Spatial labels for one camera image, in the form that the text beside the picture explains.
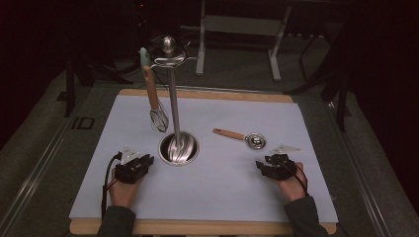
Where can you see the steel utensil stand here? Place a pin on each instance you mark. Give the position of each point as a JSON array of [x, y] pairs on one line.
[[174, 108]]

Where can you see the grey metal stand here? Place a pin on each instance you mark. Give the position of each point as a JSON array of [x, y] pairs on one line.
[[243, 26]]

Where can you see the person's right hand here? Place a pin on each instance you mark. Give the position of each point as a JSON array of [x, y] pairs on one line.
[[293, 187]]

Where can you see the person's left hand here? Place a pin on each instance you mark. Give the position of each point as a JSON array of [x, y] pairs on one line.
[[123, 194]]

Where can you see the white table mat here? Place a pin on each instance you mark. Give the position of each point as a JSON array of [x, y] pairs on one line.
[[224, 184]]

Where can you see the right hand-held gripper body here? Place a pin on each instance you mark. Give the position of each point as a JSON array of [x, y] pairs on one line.
[[283, 169]]

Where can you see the black metal stand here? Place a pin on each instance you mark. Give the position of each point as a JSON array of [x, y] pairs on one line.
[[341, 98], [70, 82]]

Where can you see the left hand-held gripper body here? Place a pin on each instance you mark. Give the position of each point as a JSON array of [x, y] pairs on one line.
[[130, 171]]

